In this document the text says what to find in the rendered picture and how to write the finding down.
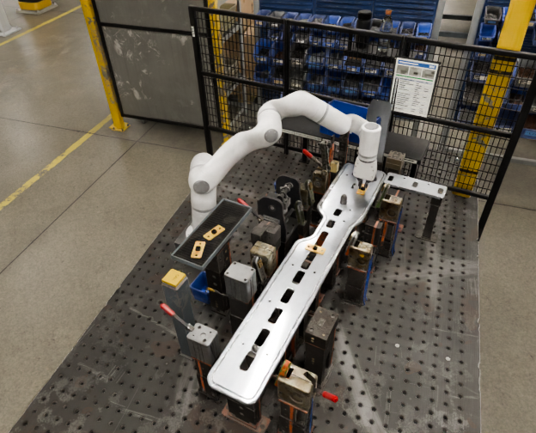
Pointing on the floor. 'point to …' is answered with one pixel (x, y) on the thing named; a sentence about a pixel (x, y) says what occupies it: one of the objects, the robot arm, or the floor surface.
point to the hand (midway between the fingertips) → (362, 185)
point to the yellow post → (517, 13)
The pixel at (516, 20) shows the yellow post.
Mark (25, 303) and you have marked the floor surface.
